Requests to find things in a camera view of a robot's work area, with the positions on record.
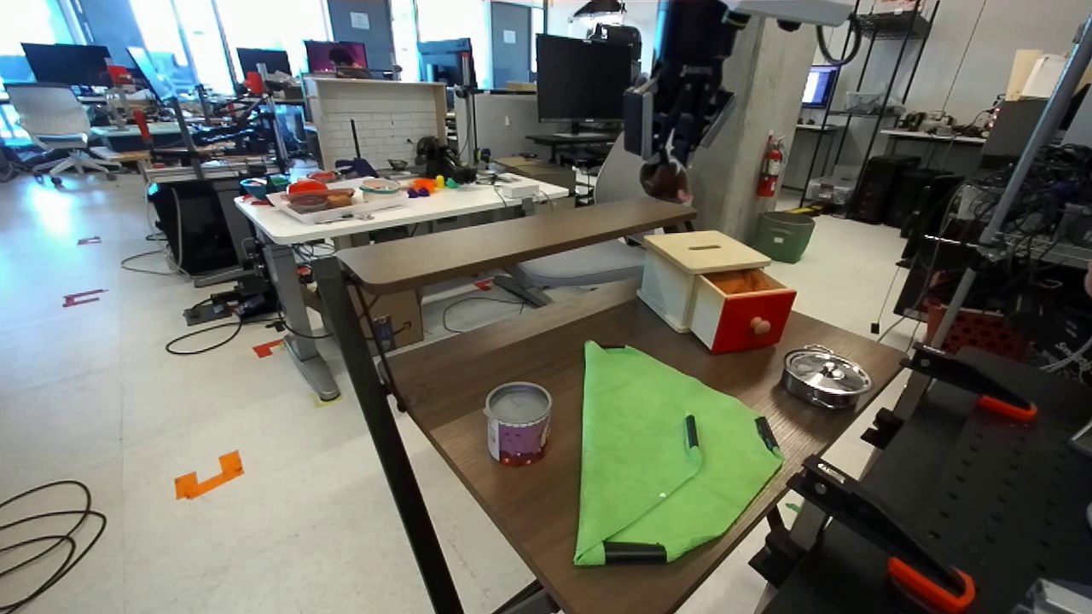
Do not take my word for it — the red perforated crate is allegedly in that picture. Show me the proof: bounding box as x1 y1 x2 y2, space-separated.
924 303 1010 362

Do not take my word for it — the red fire extinguisher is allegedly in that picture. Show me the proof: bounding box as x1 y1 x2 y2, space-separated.
755 134 787 204

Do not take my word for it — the blue lit screen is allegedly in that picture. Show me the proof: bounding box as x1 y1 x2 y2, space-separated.
799 62 842 113

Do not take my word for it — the orange red object on tray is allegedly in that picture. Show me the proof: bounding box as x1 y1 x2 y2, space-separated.
278 172 362 216

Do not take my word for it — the black cabinet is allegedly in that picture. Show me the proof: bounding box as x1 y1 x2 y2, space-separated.
144 178 250 280

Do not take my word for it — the black clamp with orange tip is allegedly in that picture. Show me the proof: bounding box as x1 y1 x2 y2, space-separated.
792 452 979 614
904 341 1039 431

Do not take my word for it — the large black monitor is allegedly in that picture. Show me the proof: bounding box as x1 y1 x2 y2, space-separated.
531 31 646 127

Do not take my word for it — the grey aluminium pole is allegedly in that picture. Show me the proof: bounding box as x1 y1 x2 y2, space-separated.
924 14 1092 351

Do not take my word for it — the green cloth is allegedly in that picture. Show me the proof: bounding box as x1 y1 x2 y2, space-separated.
569 337 787 573

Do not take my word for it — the black shelving rack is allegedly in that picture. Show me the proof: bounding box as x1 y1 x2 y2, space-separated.
799 0 947 210

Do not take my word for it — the green bin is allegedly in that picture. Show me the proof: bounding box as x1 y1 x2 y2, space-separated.
749 204 817 265

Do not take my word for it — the purple lit monitor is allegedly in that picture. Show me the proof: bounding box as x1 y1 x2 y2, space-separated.
301 37 370 83

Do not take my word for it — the white panel board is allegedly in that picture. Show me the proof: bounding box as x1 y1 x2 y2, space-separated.
310 79 451 172

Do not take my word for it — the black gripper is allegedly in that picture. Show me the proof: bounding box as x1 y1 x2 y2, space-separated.
638 0 741 196

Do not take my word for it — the dark monitor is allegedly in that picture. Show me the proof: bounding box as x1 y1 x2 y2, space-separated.
17 39 117 91

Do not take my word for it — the concrete pillar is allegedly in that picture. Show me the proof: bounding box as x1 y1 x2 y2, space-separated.
685 14 832 246

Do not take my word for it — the white office chair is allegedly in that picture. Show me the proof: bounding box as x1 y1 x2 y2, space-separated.
2 83 120 187

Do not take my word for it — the wooden box with red drawer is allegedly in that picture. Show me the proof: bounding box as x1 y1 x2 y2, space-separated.
634 228 799 358

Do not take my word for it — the brown bear toy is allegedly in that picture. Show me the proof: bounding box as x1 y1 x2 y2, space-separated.
638 155 693 209

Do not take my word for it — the tin can with purple label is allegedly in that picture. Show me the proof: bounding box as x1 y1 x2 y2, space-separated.
481 379 555 470

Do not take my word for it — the black metal table frame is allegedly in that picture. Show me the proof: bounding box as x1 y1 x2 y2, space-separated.
310 257 468 614

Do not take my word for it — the black coiled floor cable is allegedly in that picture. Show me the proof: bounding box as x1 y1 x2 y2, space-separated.
0 476 109 614

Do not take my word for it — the black perforated base board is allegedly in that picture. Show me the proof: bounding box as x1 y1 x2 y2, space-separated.
755 344 1092 614

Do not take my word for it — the white desk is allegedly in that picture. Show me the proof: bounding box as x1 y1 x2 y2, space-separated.
230 166 572 407

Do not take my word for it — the brown wooden shelf board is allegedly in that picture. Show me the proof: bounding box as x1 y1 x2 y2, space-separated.
333 196 698 293

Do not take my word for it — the black power strip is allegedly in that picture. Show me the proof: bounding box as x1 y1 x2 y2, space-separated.
181 284 271 330

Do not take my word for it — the grey office chair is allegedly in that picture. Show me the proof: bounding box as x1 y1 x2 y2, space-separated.
497 134 698 309

